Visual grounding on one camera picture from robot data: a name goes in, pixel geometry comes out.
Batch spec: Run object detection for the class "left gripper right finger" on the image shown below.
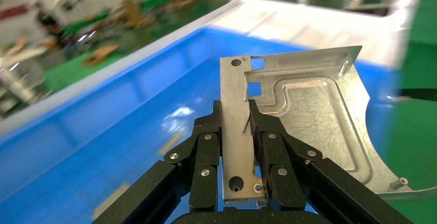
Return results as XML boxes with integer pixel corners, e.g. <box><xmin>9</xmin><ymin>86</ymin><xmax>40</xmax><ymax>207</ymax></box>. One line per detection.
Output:
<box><xmin>248</xmin><ymin>99</ymin><xmax>414</xmax><ymax>224</ymax></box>

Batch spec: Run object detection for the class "stamped metal bracket plate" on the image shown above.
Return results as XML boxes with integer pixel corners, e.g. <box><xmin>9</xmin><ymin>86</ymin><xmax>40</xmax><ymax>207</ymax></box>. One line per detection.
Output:
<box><xmin>219</xmin><ymin>45</ymin><xmax>437</xmax><ymax>203</ymax></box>

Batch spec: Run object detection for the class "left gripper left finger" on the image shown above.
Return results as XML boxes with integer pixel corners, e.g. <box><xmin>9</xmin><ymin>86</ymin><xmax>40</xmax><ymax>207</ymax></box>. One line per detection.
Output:
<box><xmin>92</xmin><ymin>100</ymin><xmax>223</xmax><ymax>224</ymax></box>

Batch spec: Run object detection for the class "blue plastic bin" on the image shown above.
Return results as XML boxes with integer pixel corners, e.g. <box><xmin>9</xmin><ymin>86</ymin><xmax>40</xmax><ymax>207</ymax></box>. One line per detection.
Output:
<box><xmin>0</xmin><ymin>26</ymin><xmax>404</xmax><ymax>224</ymax></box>

